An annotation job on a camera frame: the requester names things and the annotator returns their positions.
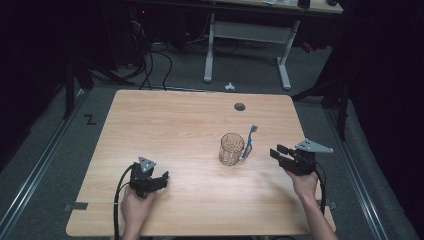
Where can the blue toothbrush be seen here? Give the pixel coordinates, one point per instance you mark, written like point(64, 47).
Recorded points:
point(249, 143)

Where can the black object on desk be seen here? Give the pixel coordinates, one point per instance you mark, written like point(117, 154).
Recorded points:
point(303, 3)

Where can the clear glass mug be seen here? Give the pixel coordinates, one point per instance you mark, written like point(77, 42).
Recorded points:
point(231, 150)

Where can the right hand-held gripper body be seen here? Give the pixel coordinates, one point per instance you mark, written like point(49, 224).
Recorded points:
point(305, 161)

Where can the black metal stand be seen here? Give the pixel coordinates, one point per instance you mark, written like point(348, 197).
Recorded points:
point(69, 90)
point(341, 110)

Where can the white-legged desk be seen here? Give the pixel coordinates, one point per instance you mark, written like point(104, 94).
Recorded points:
point(248, 31)

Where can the person's left hand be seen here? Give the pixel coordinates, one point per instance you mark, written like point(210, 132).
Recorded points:
point(136, 208)

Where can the grey tape strip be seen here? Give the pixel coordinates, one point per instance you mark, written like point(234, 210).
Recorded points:
point(76, 206)
point(331, 204)

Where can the person's right hand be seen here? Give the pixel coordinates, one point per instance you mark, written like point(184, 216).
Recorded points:
point(304, 185)

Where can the small white floor object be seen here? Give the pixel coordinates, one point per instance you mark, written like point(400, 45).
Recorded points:
point(229, 86)

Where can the metal floor rail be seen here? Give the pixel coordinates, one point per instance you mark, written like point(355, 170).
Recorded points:
point(360, 180)
point(36, 168)

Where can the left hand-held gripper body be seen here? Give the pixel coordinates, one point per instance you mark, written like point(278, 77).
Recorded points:
point(140, 180)

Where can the dark computer tower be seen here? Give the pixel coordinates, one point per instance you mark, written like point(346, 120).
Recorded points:
point(138, 33)

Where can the small red object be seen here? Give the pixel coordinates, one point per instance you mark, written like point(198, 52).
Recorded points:
point(307, 47)

